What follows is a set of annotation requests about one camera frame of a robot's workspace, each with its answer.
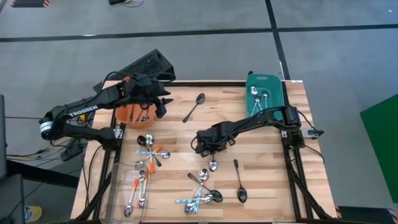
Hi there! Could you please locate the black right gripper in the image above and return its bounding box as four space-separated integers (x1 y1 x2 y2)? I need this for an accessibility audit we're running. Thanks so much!
195 121 236 159

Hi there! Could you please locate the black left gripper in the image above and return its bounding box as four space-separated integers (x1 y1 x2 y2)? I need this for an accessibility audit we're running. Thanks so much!
123 75 174 120

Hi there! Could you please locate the orange plastic bin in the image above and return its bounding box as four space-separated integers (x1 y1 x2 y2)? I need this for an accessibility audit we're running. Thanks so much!
114 76 158 129

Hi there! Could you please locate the black perforated metal case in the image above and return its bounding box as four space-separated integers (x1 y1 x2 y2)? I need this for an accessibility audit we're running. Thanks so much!
93 49 177 96

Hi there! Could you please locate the teal plastic bin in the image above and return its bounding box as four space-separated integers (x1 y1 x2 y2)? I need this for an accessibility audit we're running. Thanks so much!
245 73 286 123

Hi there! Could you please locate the black power adapter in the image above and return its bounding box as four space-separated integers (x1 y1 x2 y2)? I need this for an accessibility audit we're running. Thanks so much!
60 136 84 162

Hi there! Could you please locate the clear plastic bin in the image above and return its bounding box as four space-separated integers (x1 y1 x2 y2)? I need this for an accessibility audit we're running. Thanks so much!
99 161 152 224

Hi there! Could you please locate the black floor beam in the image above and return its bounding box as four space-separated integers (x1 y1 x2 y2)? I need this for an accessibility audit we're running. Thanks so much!
6 159 80 189

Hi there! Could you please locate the dark panel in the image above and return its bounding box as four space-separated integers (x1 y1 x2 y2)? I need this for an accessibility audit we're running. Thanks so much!
0 94 8 180

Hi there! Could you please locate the black orange striped ramp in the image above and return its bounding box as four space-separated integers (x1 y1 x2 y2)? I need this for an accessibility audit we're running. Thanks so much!
11 0 51 9

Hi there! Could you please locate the black yellow striped box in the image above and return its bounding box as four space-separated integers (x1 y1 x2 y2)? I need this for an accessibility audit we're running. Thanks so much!
335 204 398 224

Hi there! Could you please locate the green floor mat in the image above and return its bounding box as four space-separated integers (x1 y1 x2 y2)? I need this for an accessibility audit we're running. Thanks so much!
359 93 398 205

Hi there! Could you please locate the yellow blue floor object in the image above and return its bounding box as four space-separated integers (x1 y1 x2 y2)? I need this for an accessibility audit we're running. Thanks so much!
24 205 43 223

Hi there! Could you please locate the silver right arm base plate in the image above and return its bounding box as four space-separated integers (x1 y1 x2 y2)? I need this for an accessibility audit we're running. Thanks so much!
280 126 325 140

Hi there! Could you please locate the black hanging cable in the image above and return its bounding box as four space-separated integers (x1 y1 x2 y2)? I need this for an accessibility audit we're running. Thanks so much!
80 144 104 208

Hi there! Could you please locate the black curved cable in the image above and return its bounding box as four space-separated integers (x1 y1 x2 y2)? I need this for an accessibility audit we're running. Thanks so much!
303 143 326 165

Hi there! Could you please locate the black device with cables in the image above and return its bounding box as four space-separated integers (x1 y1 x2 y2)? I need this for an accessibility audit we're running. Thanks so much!
108 0 146 7

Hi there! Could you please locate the yellow cable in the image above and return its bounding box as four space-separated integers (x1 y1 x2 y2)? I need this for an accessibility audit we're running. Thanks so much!
7 113 91 159

